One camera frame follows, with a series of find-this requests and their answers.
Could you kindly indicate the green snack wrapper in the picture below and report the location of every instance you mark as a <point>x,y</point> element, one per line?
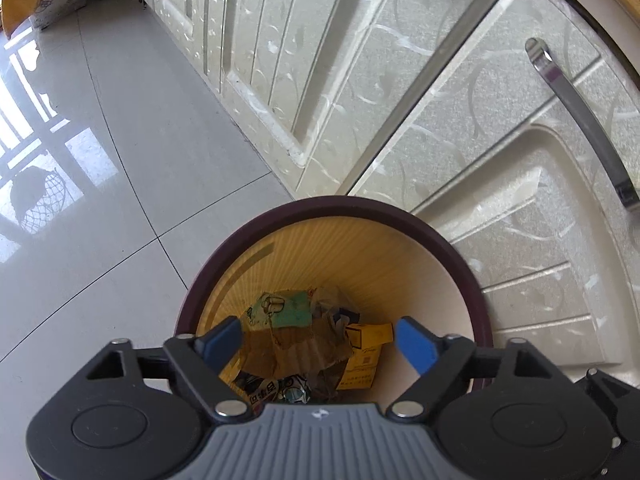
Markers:
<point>274,310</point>

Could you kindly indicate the metal cabinet handle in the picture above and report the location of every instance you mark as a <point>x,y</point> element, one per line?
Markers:
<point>540,56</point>

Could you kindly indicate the round wood-pattern trash bin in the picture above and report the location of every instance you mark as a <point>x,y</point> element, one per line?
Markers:
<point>372,259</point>

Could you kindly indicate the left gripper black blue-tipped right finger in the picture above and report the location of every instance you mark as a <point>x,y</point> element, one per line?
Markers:
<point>440,364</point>

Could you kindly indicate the yellow paper box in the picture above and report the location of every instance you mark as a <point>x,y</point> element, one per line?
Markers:
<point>367,341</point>

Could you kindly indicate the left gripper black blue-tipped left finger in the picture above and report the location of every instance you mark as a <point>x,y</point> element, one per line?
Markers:
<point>199,361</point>

